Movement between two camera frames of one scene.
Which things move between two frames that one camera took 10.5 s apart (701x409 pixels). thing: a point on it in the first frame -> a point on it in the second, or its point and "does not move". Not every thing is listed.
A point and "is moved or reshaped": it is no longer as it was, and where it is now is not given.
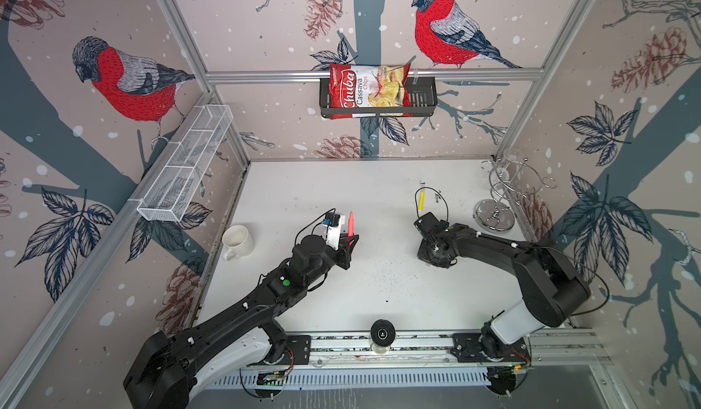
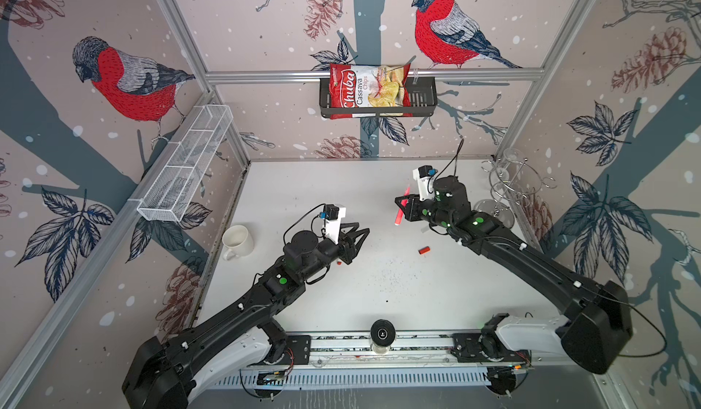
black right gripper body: [426, 255] -> [426, 211]
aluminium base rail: [413, 350] does not move
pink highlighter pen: [350, 225] is moved or reshaped
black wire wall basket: [423, 99] does not move
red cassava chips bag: [369, 86] does not move
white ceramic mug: [238, 241] does not move
